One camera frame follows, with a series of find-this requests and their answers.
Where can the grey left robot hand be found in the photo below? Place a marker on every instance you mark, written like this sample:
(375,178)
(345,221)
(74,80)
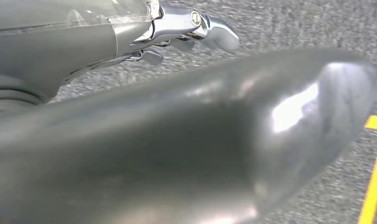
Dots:
(145,148)

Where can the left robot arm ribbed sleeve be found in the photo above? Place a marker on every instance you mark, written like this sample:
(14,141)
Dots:
(9,95)

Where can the yellow floor tape square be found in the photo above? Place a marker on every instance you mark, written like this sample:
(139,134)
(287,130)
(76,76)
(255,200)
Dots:
(374,185)

